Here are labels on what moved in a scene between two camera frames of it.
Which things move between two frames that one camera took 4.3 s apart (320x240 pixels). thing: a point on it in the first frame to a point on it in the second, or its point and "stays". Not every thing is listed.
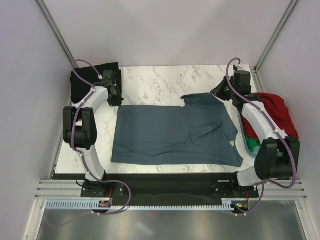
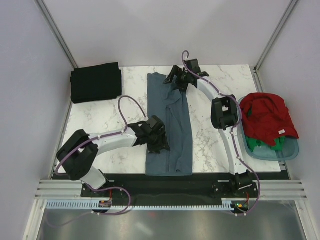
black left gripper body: x=115 y=100 to x=157 y=141
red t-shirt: x=277 y=107 stays
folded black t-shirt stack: x=80 y=89 stays
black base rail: x=162 y=186 stays
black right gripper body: x=224 y=91 to x=182 y=81
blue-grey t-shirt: x=198 y=133 to x=170 y=106
